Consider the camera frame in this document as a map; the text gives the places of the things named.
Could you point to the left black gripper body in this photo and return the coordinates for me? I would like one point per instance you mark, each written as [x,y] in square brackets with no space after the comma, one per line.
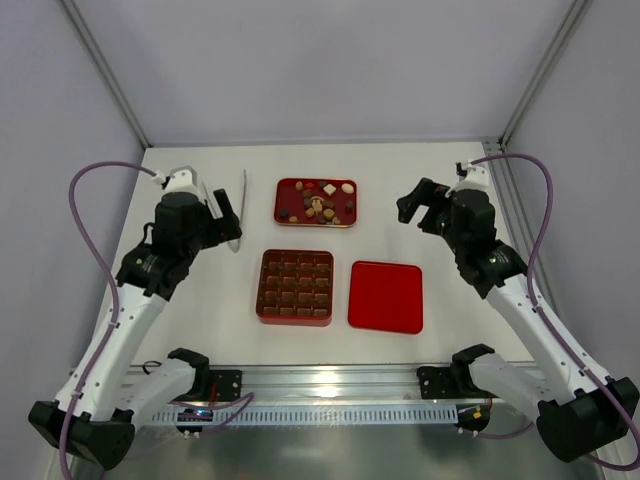
[223,215]

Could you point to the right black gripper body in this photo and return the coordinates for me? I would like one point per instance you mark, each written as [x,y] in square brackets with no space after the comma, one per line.
[430,211]

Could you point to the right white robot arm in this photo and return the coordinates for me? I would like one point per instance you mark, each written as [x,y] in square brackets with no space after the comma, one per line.
[576,406]

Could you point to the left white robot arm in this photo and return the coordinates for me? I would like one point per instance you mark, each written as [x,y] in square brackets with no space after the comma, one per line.
[92,417]

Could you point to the red chocolate tray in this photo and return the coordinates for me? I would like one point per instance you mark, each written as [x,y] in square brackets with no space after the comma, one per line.
[302,202]

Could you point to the white cube chocolate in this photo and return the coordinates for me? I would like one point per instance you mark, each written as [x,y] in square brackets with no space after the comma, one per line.
[329,189]

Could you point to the red square chocolate box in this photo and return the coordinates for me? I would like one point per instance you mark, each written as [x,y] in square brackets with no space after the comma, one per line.
[295,288]

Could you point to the red box lid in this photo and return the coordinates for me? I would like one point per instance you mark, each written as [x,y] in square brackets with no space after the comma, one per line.
[386,297]

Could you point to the aluminium front rail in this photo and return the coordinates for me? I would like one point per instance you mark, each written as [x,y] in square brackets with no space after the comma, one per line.
[320,382]

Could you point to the slotted cable duct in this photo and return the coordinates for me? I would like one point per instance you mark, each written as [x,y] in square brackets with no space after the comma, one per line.
[267,415]

